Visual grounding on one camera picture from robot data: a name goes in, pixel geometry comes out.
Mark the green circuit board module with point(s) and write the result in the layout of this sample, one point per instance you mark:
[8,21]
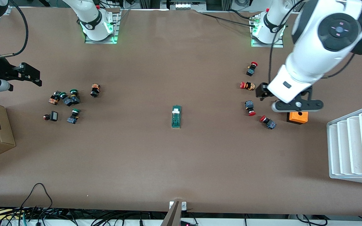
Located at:
[176,121]

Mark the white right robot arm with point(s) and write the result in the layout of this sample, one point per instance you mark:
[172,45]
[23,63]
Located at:
[91,18]

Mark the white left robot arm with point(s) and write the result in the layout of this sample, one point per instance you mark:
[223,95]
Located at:
[313,56]

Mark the red mushroom button orange block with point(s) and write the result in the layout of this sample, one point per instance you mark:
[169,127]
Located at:
[249,86]

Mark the red mushroom button blue block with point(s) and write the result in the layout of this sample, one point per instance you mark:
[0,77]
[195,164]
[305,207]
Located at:
[250,71]
[249,105]
[270,124]

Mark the black rectangular white-lens button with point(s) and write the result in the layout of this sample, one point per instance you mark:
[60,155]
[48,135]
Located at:
[54,116]

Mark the green push button yellow band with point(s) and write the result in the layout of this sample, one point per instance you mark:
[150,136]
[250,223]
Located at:
[75,99]

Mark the white stepped plastic tray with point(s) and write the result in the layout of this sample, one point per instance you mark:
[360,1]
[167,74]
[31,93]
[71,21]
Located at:
[353,147]

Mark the black device red light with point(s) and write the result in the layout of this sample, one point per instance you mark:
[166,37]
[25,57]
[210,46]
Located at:
[184,223]

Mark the orange button enclosure box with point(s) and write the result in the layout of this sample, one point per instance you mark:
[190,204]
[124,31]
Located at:
[297,118]

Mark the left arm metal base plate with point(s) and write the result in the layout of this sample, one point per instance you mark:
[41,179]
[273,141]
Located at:
[267,45]

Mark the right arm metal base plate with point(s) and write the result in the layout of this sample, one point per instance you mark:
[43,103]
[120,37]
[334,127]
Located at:
[101,41]

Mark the white post bracket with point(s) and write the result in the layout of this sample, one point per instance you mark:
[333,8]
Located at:
[184,206]

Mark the brown camera support post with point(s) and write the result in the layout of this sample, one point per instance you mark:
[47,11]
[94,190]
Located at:
[172,216]

